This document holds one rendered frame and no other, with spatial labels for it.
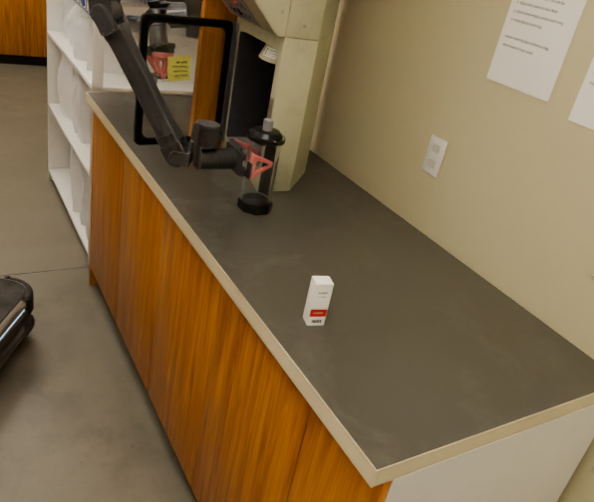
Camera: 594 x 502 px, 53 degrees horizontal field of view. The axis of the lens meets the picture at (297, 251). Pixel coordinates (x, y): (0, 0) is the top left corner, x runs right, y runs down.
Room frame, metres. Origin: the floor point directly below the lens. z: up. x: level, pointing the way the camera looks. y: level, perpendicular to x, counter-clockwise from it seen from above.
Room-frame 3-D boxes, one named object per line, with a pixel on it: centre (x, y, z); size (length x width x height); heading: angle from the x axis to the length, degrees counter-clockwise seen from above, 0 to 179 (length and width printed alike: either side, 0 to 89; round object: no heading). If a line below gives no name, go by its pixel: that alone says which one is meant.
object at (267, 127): (1.60, 0.15, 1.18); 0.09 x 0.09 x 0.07
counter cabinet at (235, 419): (1.75, 0.09, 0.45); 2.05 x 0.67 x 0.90; 35
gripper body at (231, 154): (1.54, 0.24, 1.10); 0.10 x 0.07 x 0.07; 35
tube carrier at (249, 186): (1.60, 0.15, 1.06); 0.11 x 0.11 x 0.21
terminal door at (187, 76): (1.87, 0.46, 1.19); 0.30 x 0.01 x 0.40; 131
